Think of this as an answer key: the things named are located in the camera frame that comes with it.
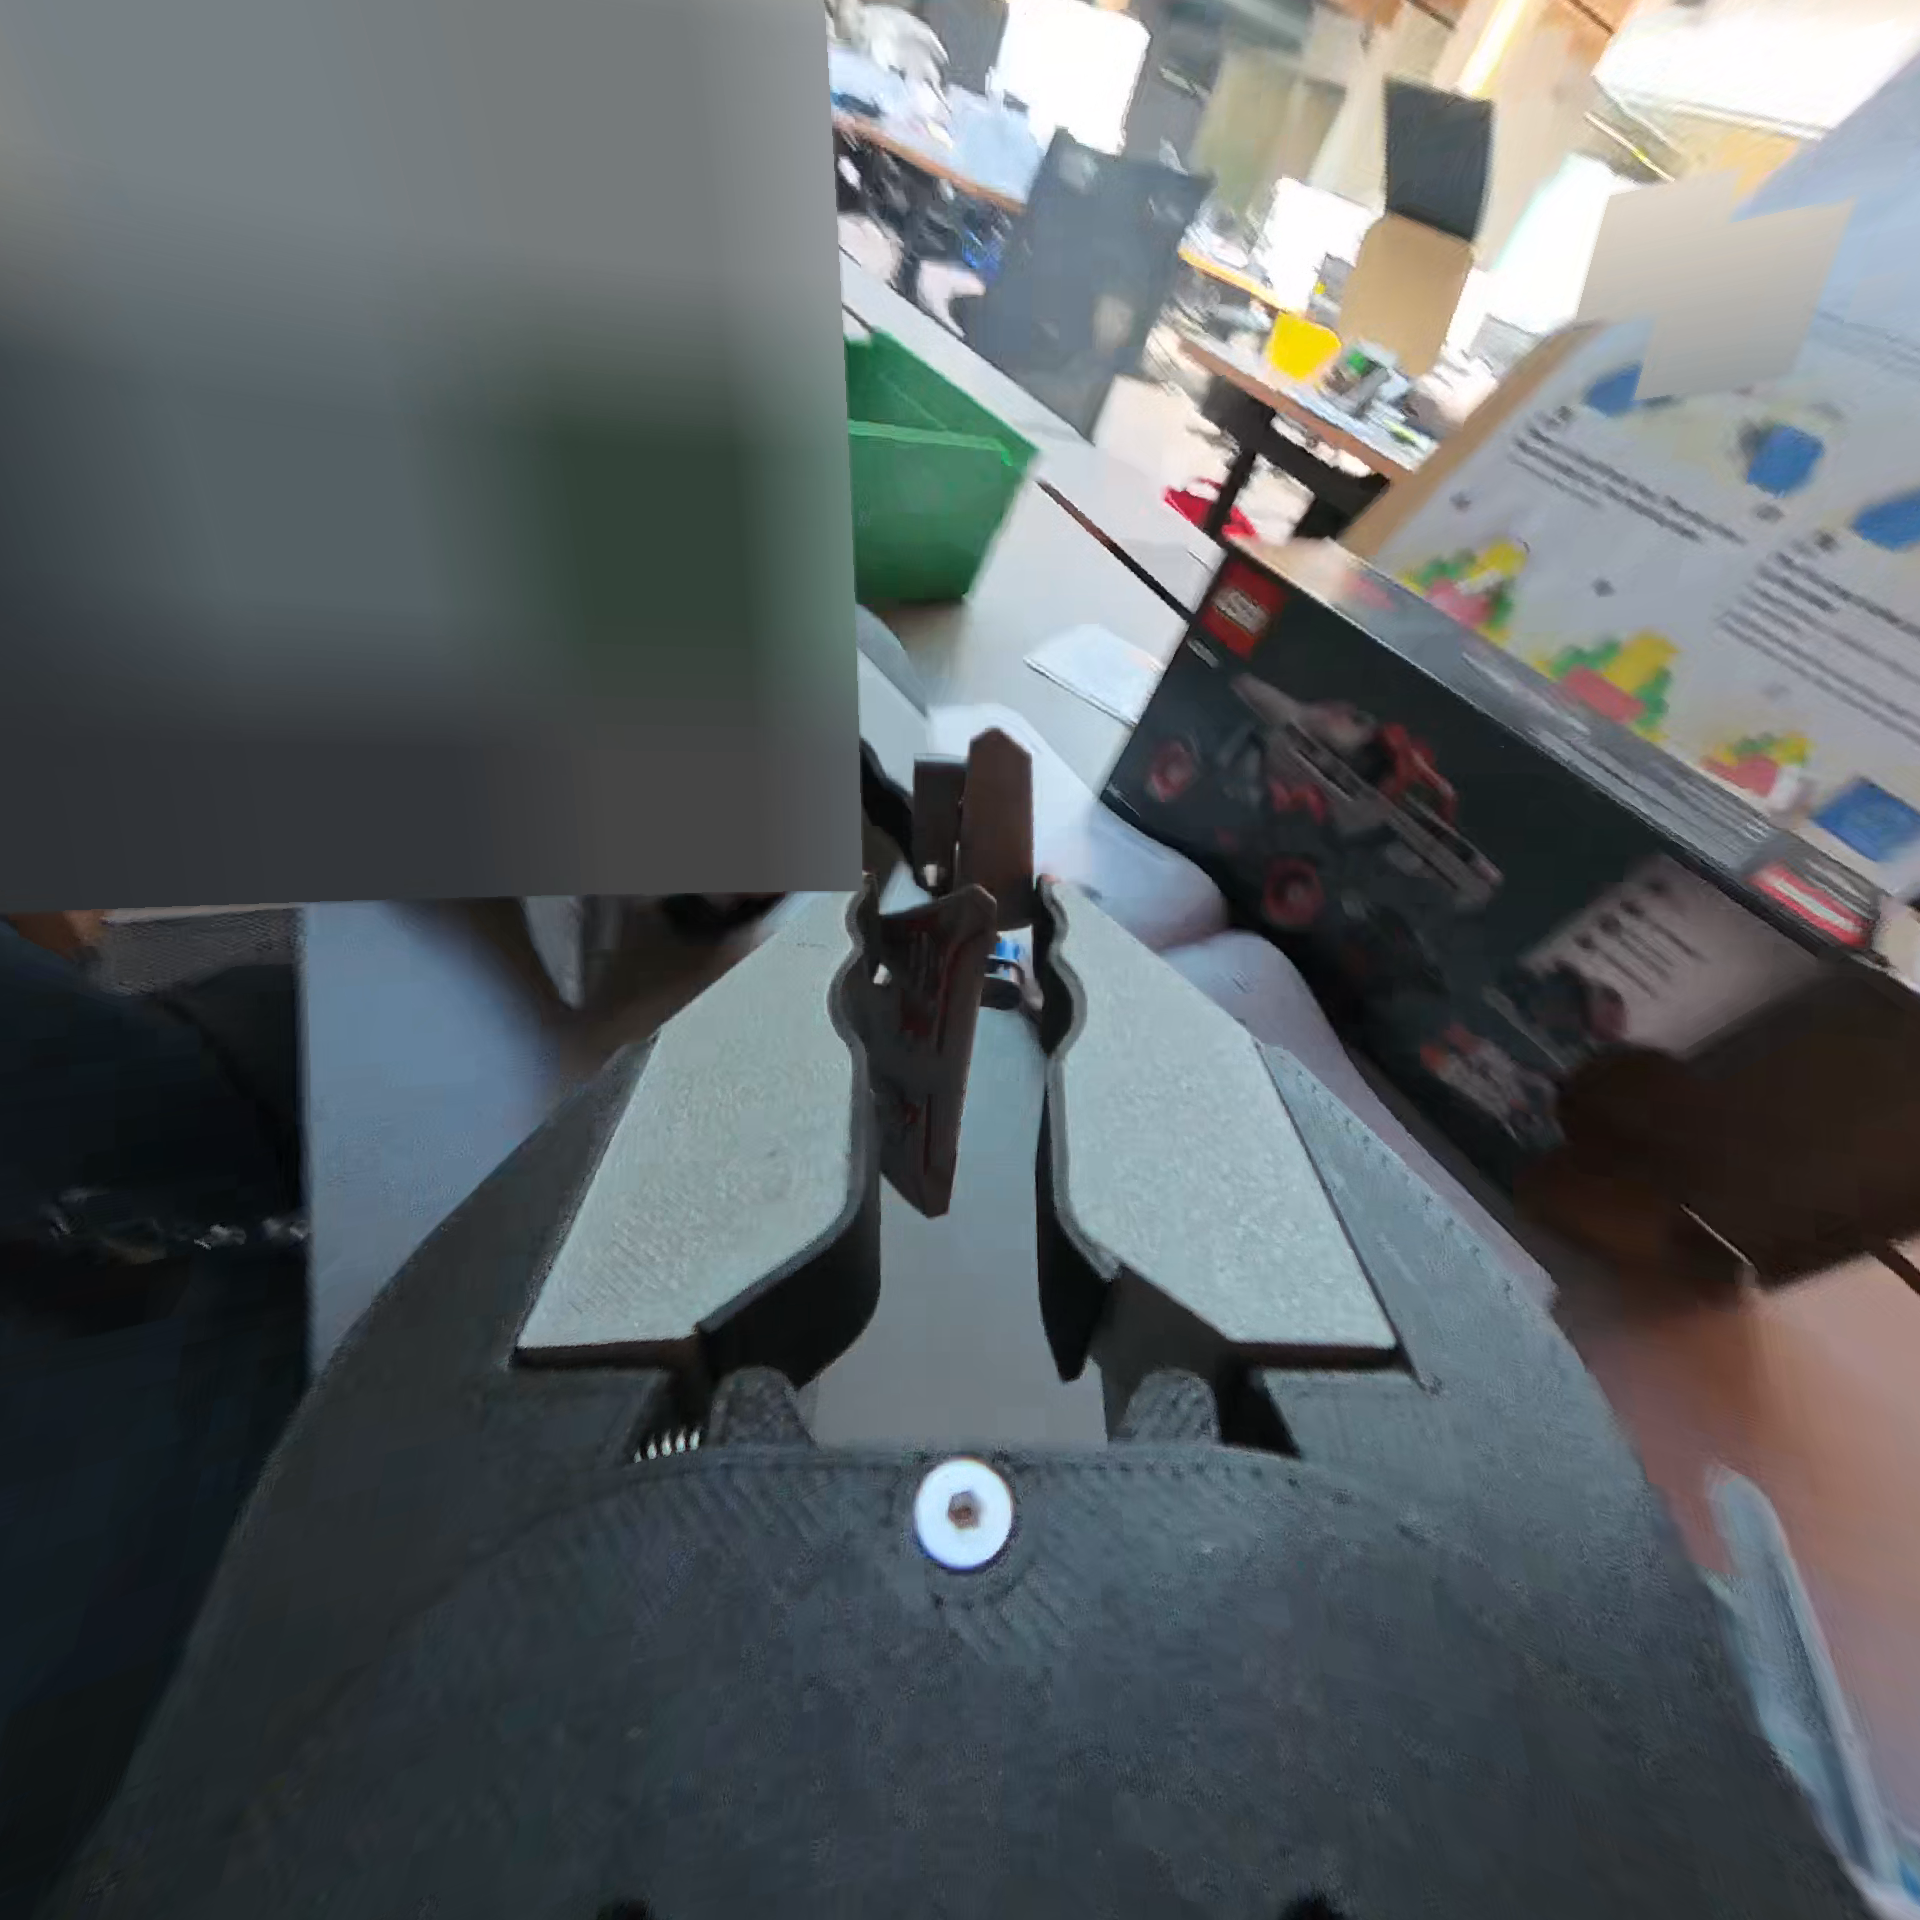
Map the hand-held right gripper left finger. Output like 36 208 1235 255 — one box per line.
515 883 885 1378

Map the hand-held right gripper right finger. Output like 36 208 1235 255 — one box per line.
1034 875 1423 1385

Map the grey red printed lego panel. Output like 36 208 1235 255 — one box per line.
840 726 1041 1217

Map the black lego set box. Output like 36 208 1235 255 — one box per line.
1099 535 1920 1278

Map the white lego poster board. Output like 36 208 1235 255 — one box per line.
1343 59 1920 901

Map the white paper sheet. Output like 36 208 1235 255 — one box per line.
1026 622 1190 730

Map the person's dark clothing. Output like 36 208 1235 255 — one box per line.
0 911 312 1920

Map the green plastic bin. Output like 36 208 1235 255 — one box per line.
844 326 1041 605

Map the cluttered wooden desk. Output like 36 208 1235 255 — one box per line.
1175 321 1435 485

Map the tan cardboard box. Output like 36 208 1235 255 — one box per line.
1332 210 1483 379

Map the black monitor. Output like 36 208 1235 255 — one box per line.
1381 79 1499 242

